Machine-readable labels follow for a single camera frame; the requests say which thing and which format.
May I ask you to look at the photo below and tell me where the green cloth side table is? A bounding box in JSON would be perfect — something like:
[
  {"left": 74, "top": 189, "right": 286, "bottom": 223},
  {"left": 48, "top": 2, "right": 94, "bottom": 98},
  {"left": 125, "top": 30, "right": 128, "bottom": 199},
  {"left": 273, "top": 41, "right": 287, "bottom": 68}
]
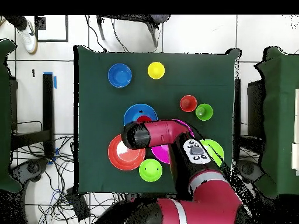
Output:
[
  {"left": 254, "top": 46, "right": 299, "bottom": 199},
  {"left": 0, "top": 38, "right": 23, "bottom": 193}
]

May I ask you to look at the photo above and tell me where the black metal stand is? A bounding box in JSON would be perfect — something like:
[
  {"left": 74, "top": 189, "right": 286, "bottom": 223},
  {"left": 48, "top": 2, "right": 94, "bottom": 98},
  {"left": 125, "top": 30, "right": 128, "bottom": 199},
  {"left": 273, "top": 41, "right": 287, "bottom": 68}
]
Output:
[
  {"left": 234, "top": 78, "right": 266, "bottom": 162},
  {"left": 10, "top": 73, "right": 55, "bottom": 158}
]

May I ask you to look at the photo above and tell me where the black power strip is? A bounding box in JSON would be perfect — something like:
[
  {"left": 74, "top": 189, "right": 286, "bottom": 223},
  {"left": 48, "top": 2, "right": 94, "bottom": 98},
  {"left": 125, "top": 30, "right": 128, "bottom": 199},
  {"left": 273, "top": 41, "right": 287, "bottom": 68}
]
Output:
[{"left": 66, "top": 187, "right": 91, "bottom": 221}]

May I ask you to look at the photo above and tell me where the black square frame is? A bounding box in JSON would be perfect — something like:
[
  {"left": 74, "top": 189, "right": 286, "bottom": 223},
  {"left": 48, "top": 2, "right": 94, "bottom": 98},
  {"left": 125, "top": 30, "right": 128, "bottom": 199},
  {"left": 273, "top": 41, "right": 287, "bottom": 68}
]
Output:
[{"left": 34, "top": 15, "right": 69, "bottom": 43}]

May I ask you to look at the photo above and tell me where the yellow cup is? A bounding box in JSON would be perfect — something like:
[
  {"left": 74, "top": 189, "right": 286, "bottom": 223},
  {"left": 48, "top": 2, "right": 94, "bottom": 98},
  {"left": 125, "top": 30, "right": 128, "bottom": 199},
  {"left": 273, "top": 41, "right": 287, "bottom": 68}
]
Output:
[{"left": 147, "top": 61, "right": 166, "bottom": 81}]

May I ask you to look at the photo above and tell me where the small dark blue bowl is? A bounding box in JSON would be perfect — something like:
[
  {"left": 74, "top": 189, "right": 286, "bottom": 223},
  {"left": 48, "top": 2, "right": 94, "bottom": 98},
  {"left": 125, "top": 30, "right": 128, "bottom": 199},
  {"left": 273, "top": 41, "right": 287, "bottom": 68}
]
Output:
[{"left": 107, "top": 63, "right": 133, "bottom": 89}]

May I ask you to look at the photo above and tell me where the blue tape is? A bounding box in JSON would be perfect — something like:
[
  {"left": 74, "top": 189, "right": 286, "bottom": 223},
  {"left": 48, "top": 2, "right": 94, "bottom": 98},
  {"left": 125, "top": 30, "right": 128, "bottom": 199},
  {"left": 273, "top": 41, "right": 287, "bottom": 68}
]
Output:
[{"left": 43, "top": 71, "right": 57, "bottom": 89}]

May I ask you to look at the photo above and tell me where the person's leg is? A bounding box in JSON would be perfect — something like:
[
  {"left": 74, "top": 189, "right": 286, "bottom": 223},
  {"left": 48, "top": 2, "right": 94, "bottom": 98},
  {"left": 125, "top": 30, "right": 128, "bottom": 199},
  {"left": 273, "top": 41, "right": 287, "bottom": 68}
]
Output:
[{"left": 4, "top": 15, "right": 29, "bottom": 32}]

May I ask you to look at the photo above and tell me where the orange bowl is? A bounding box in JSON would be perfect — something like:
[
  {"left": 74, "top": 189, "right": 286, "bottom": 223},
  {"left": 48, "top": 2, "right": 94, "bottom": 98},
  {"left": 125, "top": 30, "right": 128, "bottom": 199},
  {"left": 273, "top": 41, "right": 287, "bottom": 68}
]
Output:
[{"left": 107, "top": 134, "right": 147, "bottom": 172}]

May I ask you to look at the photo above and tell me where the large green bowl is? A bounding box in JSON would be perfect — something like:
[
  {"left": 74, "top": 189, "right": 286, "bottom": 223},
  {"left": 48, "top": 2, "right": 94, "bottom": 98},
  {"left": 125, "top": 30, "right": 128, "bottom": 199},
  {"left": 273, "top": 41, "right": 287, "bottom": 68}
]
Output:
[{"left": 199, "top": 139, "right": 225, "bottom": 167}]

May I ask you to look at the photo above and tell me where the orange cup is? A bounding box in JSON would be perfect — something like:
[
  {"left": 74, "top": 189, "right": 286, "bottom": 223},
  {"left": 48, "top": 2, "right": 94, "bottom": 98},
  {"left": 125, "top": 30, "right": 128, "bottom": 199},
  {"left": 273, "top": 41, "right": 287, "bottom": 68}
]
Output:
[{"left": 179, "top": 94, "right": 199, "bottom": 113}]

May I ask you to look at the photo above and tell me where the large pink bowl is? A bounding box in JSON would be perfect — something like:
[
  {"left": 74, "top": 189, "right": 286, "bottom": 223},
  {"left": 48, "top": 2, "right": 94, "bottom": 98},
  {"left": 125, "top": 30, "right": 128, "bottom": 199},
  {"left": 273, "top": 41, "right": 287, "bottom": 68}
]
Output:
[{"left": 151, "top": 118, "right": 196, "bottom": 165}]

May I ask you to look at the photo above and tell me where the green cup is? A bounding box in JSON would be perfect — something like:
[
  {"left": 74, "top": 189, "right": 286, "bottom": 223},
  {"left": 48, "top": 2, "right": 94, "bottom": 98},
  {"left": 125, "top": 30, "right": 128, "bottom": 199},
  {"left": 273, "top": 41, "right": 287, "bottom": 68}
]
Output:
[{"left": 195, "top": 103, "right": 214, "bottom": 121}]

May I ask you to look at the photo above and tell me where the small green bowl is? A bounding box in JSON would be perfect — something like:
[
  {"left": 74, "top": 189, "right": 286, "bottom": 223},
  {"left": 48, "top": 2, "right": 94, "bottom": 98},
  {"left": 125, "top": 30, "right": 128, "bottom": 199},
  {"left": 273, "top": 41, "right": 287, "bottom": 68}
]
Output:
[{"left": 138, "top": 158, "right": 164, "bottom": 183}]

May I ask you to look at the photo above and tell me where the grey chair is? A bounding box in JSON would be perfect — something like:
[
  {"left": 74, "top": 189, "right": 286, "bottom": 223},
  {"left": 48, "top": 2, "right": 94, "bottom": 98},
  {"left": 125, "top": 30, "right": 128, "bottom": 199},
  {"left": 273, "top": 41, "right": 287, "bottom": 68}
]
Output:
[{"left": 95, "top": 15, "right": 171, "bottom": 48}]

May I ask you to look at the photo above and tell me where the tangle of cables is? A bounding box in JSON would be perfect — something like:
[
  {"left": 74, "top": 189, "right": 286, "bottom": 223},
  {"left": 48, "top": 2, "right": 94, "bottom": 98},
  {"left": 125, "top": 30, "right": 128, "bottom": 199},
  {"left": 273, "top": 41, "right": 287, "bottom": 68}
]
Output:
[{"left": 11, "top": 134, "right": 124, "bottom": 224}]

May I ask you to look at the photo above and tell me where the light blue bowl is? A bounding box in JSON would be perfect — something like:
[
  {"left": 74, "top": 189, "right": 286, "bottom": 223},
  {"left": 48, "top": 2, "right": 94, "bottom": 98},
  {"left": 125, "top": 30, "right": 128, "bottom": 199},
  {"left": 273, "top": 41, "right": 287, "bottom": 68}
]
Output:
[{"left": 123, "top": 103, "right": 159, "bottom": 127}]

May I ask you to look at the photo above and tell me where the dark green table cloth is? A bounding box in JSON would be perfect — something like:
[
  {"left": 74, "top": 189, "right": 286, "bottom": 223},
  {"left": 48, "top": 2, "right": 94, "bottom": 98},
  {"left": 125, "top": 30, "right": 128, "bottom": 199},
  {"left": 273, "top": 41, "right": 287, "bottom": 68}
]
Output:
[{"left": 73, "top": 44, "right": 241, "bottom": 194}]

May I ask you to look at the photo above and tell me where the red cup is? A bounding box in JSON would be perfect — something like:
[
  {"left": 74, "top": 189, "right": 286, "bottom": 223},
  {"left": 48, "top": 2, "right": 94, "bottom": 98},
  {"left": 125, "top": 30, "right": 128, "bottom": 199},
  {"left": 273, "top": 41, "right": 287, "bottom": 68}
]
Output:
[{"left": 135, "top": 115, "right": 153, "bottom": 123}]

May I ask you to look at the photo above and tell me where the person's foot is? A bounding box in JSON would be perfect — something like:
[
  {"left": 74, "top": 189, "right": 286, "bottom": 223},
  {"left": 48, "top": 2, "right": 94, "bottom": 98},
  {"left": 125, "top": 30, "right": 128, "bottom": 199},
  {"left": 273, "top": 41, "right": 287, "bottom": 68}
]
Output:
[{"left": 17, "top": 19, "right": 38, "bottom": 55}]

